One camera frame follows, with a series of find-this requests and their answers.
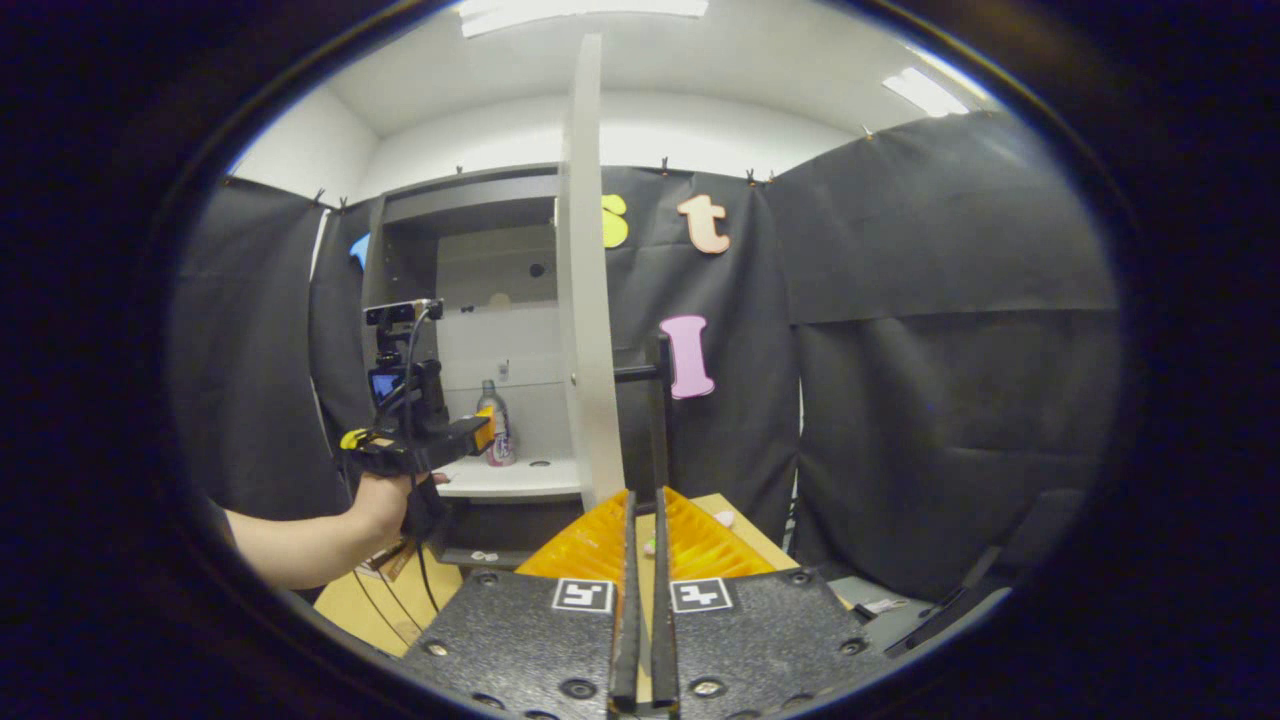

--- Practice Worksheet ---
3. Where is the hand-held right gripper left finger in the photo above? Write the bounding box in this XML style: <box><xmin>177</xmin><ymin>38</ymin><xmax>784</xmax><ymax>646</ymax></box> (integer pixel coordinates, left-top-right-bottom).
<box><xmin>400</xmin><ymin>488</ymin><xmax>641</xmax><ymax>717</ymax></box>

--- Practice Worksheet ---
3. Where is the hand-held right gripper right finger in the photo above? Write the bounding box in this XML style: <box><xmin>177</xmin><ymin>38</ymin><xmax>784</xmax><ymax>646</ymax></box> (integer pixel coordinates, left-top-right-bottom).
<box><xmin>650</xmin><ymin>487</ymin><xmax>891</xmax><ymax>717</ymax></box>

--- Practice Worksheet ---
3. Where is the clear plastic bottle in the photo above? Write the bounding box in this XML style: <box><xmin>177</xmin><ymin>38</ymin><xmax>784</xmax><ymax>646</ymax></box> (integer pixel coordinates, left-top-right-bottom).
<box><xmin>476</xmin><ymin>379</ymin><xmax>518</xmax><ymax>468</ymax></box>

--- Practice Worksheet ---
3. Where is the light grey cabinet door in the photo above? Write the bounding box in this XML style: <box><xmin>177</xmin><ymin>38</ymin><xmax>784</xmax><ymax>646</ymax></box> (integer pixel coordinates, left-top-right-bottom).
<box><xmin>555</xmin><ymin>35</ymin><xmax>626</xmax><ymax>511</ymax></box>

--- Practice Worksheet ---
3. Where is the black door handle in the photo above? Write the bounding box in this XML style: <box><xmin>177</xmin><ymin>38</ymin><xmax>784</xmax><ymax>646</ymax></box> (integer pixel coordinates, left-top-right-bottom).
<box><xmin>612</xmin><ymin>333</ymin><xmax>673</xmax><ymax>496</ymax></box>

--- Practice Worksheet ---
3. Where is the dark grey cabinet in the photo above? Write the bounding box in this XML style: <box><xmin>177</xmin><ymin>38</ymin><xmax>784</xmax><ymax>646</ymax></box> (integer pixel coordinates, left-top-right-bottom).
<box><xmin>362</xmin><ymin>165</ymin><xmax>591</xmax><ymax>571</ymax></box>

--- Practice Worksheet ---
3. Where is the green pink plush toy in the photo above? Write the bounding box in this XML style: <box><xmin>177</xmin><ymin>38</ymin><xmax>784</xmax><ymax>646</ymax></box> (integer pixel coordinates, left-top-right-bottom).
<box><xmin>643</xmin><ymin>508</ymin><xmax>738</xmax><ymax>557</ymax></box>

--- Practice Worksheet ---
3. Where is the black backdrop cloth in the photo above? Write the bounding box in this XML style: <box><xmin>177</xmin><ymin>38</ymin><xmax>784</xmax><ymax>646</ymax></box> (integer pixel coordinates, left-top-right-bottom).
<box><xmin>170</xmin><ymin>110</ymin><xmax>1121</xmax><ymax>601</ymax></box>

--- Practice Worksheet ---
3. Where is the white ceiling light panel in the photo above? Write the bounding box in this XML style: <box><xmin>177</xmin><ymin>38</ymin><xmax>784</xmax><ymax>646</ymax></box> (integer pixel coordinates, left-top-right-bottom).
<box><xmin>882</xmin><ymin>67</ymin><xmax>971</xmax><ymax>118</ymax></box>

